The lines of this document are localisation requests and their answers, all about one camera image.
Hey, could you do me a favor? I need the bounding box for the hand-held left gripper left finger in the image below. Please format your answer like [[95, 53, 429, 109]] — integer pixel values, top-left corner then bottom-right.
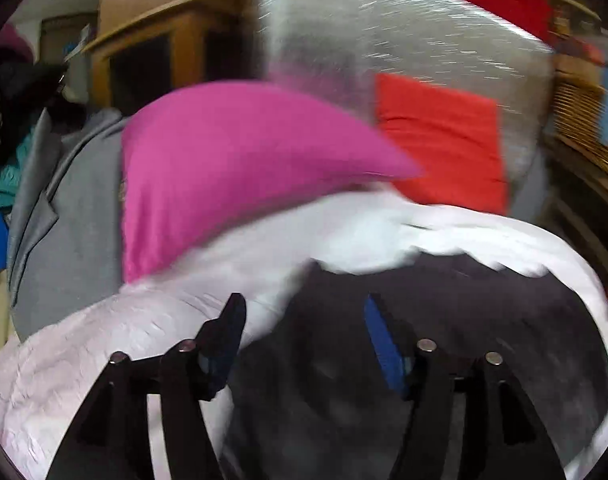
[[46, 293, 247, 480]]

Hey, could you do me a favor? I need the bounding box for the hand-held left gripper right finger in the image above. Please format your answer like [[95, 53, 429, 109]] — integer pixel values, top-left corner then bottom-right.
[[363, 293, 567, 480]]

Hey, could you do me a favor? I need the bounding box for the dark grey garment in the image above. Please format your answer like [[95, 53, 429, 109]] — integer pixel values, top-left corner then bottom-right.
[[219, 254, 608, 480]]

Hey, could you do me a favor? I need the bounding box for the white bedsheet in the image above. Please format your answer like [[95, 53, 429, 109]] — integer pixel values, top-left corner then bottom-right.
[[0, 180, 608, 480]]

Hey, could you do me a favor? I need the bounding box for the pink cloth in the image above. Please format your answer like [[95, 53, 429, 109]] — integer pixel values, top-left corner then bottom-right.
[[120, 81, 426, 285]]

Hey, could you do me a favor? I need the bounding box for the grey suit jacket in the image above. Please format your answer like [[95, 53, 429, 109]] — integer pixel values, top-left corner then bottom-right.
[[5, 106, 131, 345]]

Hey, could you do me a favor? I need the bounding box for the red folded cloth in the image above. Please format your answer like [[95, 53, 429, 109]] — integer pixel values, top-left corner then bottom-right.
[[373, 73, 511, 217]]

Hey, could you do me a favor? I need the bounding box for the dark wooden furniture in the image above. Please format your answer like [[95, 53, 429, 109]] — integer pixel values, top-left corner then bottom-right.
[[538, 135, 608, 306]]

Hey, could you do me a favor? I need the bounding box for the teal cloth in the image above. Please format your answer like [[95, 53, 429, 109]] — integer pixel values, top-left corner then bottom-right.
[[0, 129, 36, 212]]

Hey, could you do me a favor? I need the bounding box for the wicker basket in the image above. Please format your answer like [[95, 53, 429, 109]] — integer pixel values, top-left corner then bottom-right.
[[548, 50, 608, 192]]

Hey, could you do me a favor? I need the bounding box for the wooden cabinet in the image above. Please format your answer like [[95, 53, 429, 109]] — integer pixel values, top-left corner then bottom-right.
[[80, 0, 247, 113]]

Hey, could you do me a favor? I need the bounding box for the black cloth pile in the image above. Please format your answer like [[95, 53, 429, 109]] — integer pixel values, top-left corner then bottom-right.
[[0, 60, 71, 116]]

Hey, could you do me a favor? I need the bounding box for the magenta cloth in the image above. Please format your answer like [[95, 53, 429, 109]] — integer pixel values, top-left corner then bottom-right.
[[0, 24, 36, 57]]

